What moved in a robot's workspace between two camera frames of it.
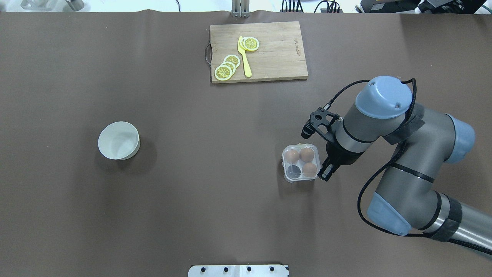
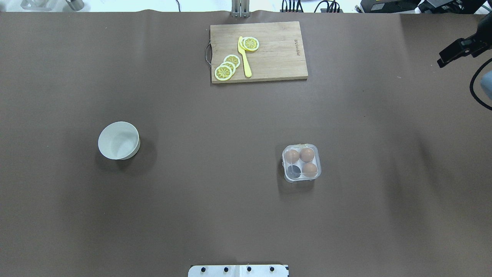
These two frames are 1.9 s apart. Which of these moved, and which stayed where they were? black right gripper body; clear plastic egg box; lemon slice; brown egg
Moved: black right gripper body
Stayed: clear plastic egg box; lemon slice; brown egg
